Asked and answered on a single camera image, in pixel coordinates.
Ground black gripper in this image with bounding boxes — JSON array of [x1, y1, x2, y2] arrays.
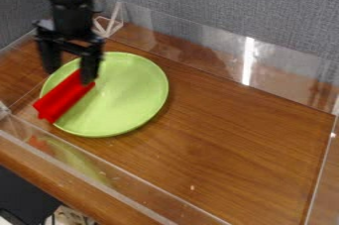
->
[[33, 2, 103, 85]]

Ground red ridged block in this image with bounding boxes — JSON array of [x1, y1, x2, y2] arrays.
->
[[33, 69, 95, 123]]

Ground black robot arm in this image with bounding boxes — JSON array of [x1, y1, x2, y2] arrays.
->
[[33, 0, 104, 85]]

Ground light green round plate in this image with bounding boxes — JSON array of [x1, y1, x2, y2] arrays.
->
[[53, 52, 169, 138]]

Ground white item under table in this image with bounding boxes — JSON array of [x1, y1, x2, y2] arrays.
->
[[55, 205, 96, 225]]

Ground clear acrylic corner bracket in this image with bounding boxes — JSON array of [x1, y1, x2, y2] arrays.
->
[[92, 1, 124, 39]]

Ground clear acrylic enclosure walls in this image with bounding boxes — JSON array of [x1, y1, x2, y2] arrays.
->
[[0, 3, 339, 225]]

